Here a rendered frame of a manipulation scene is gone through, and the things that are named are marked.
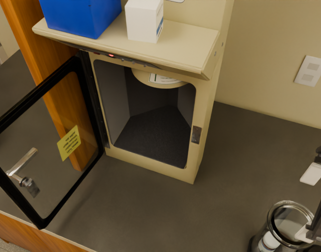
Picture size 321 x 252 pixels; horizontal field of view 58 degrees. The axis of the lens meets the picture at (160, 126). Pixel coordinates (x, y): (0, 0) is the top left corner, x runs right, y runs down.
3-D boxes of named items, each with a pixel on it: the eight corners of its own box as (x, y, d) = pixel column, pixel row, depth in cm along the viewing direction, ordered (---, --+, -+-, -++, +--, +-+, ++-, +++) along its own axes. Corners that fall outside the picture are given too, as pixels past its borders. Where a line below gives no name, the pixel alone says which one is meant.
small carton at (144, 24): (136, 24, 53) (133, -9, 48) (163, 27, 52) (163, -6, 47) (127, 39, 50) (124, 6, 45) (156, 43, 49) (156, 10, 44)
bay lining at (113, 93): (140, 96, 111) (134, 8, 84) (206, 114, 105) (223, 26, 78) (111, 145, 96) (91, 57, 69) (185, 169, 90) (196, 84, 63)
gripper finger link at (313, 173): (312, 164, 59) (312, 161, 59) (299, 181, 64) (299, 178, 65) (328, 169, 58) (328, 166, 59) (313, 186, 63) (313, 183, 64)
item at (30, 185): (41, 191, 70) (33, 180, 66) (35, 199, 69) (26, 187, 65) (35, 188, 71) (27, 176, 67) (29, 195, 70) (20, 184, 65)
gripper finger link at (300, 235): (326, 226, 51) (326, 230, 50) (310, 240, 56) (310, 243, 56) (308, 220, 51) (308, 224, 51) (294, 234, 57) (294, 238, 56)
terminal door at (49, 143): (104, 151, 98) (79, 53, 67) (40, 232, 81) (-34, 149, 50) (102, 151, 98) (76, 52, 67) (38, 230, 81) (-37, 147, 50)
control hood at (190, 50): (75, 40, 67) (64, -3, 59) (214, 74, 59) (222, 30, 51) (46, 71, 60) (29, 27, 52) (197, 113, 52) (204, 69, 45)
